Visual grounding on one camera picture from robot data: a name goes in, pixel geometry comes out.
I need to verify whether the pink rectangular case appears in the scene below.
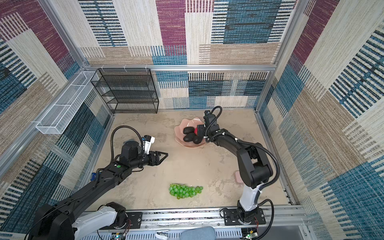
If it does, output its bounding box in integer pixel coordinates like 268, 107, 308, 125
234, 171, 244, 185

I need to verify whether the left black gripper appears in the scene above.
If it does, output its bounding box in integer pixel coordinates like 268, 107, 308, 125
130, 149, 168, 170

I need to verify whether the grey blue chair back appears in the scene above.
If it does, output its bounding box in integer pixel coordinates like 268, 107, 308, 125
180, 227, 216, 240

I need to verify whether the black wire shelf rack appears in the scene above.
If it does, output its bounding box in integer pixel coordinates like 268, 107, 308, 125
91, 68, 159, 114

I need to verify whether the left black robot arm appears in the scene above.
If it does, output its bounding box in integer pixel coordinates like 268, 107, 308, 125
25, 127, 168, 240

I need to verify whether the pink scalloped fruit bowl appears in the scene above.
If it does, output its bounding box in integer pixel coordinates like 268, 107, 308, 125
174, 118, 206, 148

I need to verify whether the green grape bunch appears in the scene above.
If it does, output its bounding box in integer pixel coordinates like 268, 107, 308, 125
169, 184, 204, 199

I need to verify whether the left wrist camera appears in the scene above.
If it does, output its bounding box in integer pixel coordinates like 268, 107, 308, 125
143, 135, 155, 155

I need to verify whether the dark avocado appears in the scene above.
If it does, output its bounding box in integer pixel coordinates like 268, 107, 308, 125
193, 135, 204, 145
183, 126, 195, 135
183, 133, 196, 143

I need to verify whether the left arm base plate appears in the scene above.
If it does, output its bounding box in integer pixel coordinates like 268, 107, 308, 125
101, 212, 143, 231

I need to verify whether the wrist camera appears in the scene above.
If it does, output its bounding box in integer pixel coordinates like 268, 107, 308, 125
204, 110, 211, 123
143, 135, 155, 155

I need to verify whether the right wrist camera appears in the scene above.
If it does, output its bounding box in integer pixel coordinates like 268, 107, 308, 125
204, 110, 211, 123

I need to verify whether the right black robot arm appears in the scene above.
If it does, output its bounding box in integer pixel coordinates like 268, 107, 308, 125
197, 106, 281, 225

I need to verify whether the white wire mesh basket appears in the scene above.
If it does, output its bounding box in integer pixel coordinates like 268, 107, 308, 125
36, 71, 95, 135

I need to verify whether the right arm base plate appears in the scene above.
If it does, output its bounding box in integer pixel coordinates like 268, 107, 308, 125
219, 208, 266, 226

